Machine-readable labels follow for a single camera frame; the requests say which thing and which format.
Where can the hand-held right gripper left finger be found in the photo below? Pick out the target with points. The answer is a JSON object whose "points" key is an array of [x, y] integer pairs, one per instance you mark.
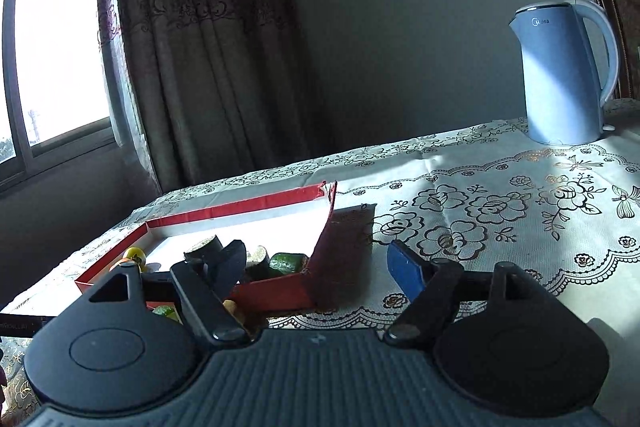
{"points": [[230, 263]]}

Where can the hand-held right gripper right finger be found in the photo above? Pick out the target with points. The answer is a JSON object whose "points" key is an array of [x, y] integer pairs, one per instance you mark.
{"points": [[405, 269]]}

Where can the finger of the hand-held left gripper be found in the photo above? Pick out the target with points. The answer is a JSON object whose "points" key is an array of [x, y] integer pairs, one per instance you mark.
{"points": [[22, 326]]}

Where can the sugarcane segment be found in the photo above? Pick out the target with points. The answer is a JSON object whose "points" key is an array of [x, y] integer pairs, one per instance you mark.
{"points": [[259, 256], [202, 246]]}

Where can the green cucumber chunk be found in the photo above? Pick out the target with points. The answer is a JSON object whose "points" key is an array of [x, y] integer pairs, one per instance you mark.
{"points": [[287, 263]]}

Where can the red cardboard box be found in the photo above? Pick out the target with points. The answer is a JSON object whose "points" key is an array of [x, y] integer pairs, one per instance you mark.
{"points": [[285, 292]]}

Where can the green yellow tomato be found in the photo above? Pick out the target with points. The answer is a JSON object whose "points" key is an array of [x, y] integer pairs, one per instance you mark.
{"points": [[135, 253]]}

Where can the yellow apple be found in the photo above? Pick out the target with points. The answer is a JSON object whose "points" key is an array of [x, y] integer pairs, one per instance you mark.
{"points": [[233, 308]]}

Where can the green lime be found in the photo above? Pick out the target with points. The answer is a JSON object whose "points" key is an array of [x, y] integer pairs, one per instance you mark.
{"points": [[167, 313]]}

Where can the brown patterned curtain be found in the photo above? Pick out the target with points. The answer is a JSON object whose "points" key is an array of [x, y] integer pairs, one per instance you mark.
{"points": [[210, 47]]}

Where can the light blue electric kettle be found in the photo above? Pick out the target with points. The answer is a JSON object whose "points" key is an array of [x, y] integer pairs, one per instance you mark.
{"points": [[560, 77]]}

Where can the sheer lace curtain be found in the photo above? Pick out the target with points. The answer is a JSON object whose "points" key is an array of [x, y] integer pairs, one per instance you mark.
{"points": [[117, 37]]}

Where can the window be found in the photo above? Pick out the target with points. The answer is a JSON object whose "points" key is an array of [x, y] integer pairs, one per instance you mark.
{"points": [[55, 47]]}

